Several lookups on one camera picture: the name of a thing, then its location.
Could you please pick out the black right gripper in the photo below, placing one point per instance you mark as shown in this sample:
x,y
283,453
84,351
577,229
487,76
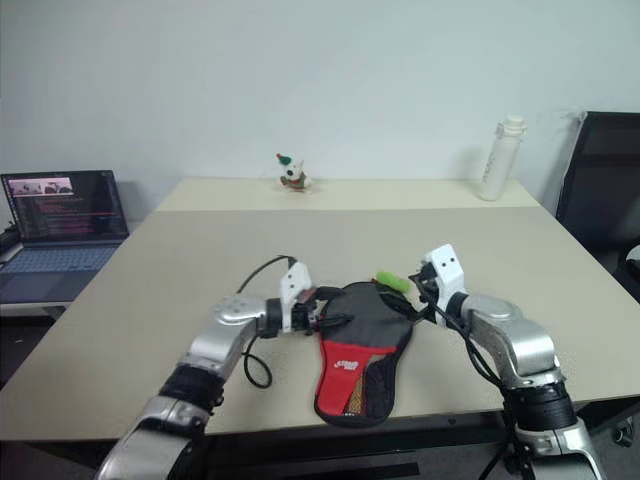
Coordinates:
x,y
427,289

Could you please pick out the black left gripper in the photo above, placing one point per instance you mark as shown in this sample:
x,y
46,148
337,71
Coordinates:
x,y
306,315

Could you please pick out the green zipper pull tag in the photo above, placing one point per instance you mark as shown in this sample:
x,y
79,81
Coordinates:
x,y
392,281

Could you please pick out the black and red paddle case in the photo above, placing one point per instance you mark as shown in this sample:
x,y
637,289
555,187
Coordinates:
x,y
345,362

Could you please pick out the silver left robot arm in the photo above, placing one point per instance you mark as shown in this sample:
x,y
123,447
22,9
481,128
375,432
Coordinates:
x,y
220,345

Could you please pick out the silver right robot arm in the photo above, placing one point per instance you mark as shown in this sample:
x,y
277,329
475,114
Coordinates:
x,y
525,340

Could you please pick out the dark table underframe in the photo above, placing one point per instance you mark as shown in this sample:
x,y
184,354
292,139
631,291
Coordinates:
x,y
310,432

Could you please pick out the white plush toy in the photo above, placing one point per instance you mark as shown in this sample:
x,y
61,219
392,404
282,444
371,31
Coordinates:
x,y
292,175

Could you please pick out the white water bottle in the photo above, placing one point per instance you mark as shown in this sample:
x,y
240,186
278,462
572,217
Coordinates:
x,y
495,160

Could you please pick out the black office chair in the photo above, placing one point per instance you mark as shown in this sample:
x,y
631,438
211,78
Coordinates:
x,y
600,200

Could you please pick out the open grey laptop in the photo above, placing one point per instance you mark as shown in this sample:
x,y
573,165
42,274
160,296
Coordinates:
x,y
65,260

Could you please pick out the grey side desk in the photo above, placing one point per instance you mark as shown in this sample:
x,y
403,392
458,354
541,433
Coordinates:
x,y
30,309

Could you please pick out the black device beside laptop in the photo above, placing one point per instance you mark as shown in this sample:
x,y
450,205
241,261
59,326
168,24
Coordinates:
x,y
6,242

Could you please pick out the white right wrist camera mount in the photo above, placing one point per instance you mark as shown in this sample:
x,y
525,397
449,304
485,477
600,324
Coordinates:
x,y
447,272

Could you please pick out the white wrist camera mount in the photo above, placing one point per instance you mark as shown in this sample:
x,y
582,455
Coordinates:
x,y
447,272
294,282

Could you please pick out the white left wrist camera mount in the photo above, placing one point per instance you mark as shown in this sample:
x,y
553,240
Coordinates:
x,y
294,282

